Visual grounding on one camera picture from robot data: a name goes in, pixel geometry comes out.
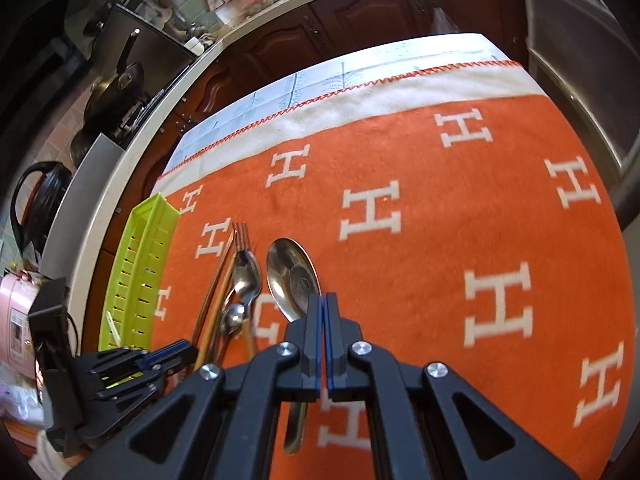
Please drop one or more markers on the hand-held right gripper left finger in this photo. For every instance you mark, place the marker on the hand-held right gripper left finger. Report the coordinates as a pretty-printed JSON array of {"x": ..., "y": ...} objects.
[{"x": 314, "y": 345}]

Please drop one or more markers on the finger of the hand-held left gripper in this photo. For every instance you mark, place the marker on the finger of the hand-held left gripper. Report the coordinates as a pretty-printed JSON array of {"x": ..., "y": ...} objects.
[
  {"x": 167, "y": 350},
  {"x": 127, "y": 390}
]

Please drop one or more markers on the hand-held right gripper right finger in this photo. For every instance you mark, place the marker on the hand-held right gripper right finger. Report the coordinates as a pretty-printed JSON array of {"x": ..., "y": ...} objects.
[{"x": 336, "y": 345}]

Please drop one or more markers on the large metal soup spoon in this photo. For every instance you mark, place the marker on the large metal soup spoon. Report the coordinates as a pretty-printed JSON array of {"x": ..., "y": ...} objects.
[{"x": 292, "y": 275}]

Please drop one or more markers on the green plastic utensil tray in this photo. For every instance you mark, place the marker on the green plastic utensil tray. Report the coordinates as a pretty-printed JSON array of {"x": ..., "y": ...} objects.
[{"x": 145, "y": 260}]

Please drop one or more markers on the pink rice cooker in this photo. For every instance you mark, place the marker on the pink rice cooker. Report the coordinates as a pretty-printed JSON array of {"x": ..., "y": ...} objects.
[{"x": 17, "y": 325}]

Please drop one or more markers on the small metal spoon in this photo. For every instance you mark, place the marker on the small metal spoon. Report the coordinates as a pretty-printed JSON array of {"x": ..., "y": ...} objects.
[{"x": 232, "y": 317}]

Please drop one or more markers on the medium metal spoon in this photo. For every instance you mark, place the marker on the medium metal spoon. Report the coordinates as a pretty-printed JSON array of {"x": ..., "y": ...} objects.
[{"x": 247, "y": 275}]

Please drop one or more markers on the metal fork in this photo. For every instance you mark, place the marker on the metal fork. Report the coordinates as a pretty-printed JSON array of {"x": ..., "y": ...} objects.
[{"x": 242, "y": 235}]

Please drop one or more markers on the steel stove side panel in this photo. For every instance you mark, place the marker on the steel stove side panel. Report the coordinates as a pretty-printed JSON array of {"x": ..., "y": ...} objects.
[
  {"x": 155, "y": 50},
  {"x": 85, "y": 200}
]

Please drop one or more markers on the orange printed blanket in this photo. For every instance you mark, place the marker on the orange printed blanket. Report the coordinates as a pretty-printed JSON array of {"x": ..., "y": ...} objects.
[{"x": 425, "y": 170}]

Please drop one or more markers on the black wok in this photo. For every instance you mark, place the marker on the black wok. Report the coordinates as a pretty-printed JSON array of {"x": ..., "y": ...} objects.
[{"x": 112, "y": 95}]

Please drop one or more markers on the white blue printed tablecloth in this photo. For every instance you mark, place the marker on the white blue printed tablecloth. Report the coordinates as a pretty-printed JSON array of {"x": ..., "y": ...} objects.
[{"x": 350, "y": 67}]

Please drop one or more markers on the stainless steel appliance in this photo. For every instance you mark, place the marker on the stainless steel appliance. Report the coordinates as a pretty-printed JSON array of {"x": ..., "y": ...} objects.
[{"x": 575, "y": 60}]

